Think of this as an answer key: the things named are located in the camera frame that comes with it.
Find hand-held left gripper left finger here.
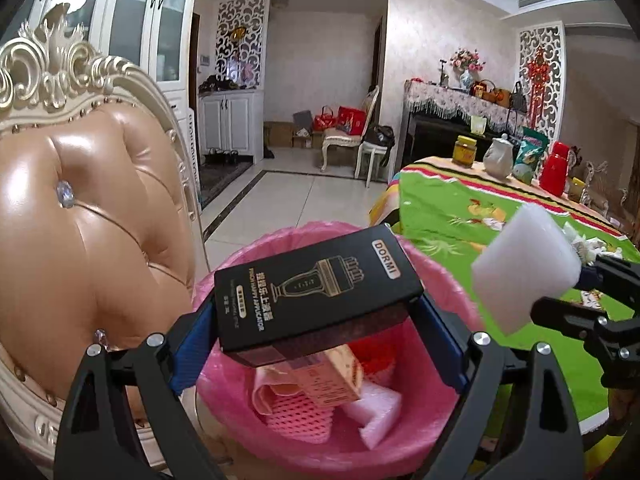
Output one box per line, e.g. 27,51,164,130
52,302,226,480

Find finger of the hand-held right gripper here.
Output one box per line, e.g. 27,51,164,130
530,297,626,356
575,255,640,306

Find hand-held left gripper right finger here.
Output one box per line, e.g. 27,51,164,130
410,292,586,480

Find white paper ball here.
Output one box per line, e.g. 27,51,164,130
562,222,608,263

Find thick white foam block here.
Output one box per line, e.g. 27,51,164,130
472,205,583,336

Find pink-lined trash bin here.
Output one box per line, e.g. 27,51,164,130
192,220,486,480

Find notched white foam block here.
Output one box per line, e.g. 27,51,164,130
342,380,403,450

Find tan cardboard box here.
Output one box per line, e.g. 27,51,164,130
257,342,366,408

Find pink foam fruit net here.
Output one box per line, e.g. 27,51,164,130
252,367,336,443

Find black printed box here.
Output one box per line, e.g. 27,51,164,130
214,225,425,367

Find ornate beige armchair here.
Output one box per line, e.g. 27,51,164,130
570,147,631,231

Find red thermos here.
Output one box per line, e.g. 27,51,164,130
539,141,573,197

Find green printed tablecloth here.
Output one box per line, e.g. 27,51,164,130
370,157,640,480

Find green snack bag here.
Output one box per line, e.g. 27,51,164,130
512,127,548,186

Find ornate tan leather chair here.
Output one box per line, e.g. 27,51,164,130
0,2,211,466

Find dark floor rug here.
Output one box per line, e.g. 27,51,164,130
200,160,253,206

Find white ceramic jug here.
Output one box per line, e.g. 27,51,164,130
482,134,516,178

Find yellow-lid glass jar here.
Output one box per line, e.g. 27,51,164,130
452,135,477,167

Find tall white lattice screen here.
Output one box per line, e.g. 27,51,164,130
517,22,566,146

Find black piano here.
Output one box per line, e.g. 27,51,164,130
400,110,526,171

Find dark bag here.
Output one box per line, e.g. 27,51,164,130
365,125,396,148

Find white dining chair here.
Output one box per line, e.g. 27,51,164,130
320,85,381,171

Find low white cabinet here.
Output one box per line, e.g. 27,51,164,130
199,89,266,166

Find cardboard boxes on floor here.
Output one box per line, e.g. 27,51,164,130
263,121,296,148

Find red gift bags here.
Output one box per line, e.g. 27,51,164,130
312,105,368,136

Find floral lace piano cover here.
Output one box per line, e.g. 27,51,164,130
404,79,531,133

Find vase with pink flowers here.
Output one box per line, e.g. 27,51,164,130
450,47,486,92

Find white lattice hallway panel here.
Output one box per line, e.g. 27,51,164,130
215,0,271,92

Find tall white glass-door cabinet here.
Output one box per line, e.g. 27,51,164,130
0,0,203,161

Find red knot wall hanging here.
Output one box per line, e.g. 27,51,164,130
525,49,548,128

